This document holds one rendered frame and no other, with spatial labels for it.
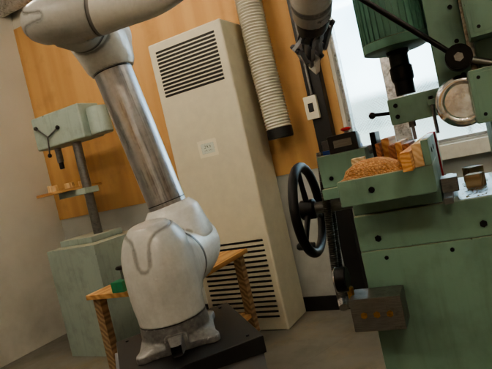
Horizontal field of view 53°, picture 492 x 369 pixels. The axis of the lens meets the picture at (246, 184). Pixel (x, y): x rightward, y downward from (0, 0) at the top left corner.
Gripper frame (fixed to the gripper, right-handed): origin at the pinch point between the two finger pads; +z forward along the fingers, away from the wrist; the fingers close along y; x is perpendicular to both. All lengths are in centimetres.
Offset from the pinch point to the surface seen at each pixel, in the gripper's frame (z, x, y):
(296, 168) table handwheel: 19.6, -12.9, -19.2
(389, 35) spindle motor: -3.5, -9.4, 17.5
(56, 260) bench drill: 179, 94, -142
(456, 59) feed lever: -10.5, -27.4, 19.3
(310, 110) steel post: 138, 43, 32
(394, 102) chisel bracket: 7.9, -20.5, 9.9
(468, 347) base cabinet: 12, -76, -21
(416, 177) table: -11.0, -41.3, -7.9
